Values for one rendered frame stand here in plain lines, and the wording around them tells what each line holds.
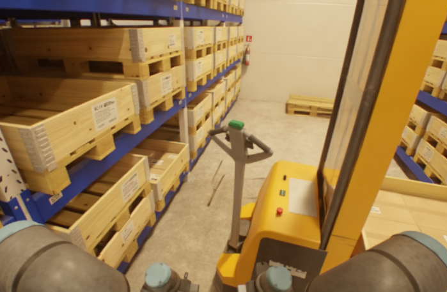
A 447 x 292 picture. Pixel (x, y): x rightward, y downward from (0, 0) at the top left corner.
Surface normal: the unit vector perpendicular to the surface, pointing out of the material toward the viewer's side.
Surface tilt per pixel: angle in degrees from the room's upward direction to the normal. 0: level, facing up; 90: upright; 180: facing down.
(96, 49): 90
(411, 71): 90
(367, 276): 29
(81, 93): 90
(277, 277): 19
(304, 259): 90
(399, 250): 15
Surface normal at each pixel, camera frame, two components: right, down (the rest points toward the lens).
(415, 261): 0.13, -0.74
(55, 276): 0.36, -0.59
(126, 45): -0.23, 0.44
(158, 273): -0.11, -0.70
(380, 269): -0.27, -0.85
